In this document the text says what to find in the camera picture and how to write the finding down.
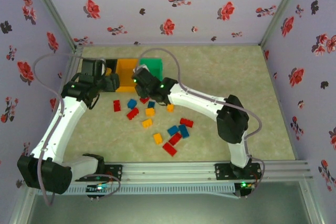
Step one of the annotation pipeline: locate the green plastic container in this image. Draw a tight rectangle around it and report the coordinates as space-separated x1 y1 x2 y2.
138 58 163 82

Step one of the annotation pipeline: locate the orange plastic container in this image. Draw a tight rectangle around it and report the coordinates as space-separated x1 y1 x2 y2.
115 58 139 93

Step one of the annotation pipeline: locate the black plastic container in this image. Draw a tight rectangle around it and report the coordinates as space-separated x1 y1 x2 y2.
104 58 118 77

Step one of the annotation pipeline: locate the small circuit board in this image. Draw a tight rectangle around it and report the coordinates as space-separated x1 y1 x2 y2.
234 180 257 200
86 183 114 201

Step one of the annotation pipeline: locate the grey right arm cable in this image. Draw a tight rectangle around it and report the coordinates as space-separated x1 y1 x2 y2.
135 48 266 199

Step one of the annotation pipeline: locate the aluminium frame post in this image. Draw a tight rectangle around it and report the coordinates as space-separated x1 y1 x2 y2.
258 0 308 48
23 0 83 57

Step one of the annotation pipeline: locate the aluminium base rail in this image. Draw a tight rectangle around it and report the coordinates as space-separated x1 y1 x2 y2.
69 160 314 183

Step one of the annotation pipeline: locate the grey slotted cable duct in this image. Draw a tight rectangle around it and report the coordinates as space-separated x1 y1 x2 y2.
64 183 236 196

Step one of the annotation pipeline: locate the aluminium side rail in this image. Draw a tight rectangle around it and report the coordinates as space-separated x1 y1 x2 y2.
7 47 85 224

